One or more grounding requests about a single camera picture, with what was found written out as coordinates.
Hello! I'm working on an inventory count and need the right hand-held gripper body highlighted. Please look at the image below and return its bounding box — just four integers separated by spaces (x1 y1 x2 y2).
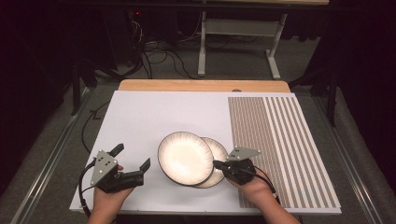
221 146 262 187

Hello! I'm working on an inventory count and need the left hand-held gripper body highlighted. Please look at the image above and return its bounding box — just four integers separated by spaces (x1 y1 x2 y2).
90 149 145 194

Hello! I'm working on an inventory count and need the white plate with dark rim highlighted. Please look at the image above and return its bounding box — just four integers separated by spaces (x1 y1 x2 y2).
194 136 230 189
157 131 216 187

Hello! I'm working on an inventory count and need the person's right hand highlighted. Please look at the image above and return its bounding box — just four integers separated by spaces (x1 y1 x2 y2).
225 169 278 208

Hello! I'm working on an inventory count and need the person's left hand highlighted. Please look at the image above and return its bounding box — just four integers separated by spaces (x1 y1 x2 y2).
92 186 135 208

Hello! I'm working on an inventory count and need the brown striped placemat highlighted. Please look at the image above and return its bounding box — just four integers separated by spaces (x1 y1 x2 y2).
227 95 340 209

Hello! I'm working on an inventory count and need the dark metal stand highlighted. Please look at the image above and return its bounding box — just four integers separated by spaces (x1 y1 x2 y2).
69 59 98 117
289 68 339 128

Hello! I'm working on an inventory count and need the wooden table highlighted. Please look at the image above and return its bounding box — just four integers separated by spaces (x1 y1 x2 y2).
118 78 291 93

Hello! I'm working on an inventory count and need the black computer case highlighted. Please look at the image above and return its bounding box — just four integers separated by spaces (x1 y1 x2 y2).
102 6 145 70

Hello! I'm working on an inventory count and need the right hand-held gripper black cable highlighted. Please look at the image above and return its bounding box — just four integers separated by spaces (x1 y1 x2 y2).
246 166 282 205

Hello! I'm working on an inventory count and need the hand-held gripper black cable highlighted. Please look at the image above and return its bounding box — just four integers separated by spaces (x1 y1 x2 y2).
246 166 282 205
78 158 98 217

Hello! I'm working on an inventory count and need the left hand-held gripper black cable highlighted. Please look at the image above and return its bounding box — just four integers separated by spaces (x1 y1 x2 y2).
78 158 98 217

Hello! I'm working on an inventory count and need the black floor cable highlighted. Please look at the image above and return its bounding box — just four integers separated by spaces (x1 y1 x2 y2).
81 101 111 154

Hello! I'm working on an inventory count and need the aluminium floor rail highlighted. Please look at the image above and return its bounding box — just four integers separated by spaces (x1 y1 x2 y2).
312 96 386 224
10 88 94 224

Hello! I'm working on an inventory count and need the tangle of black cables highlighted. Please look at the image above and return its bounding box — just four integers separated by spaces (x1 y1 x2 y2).
127 18 200 80

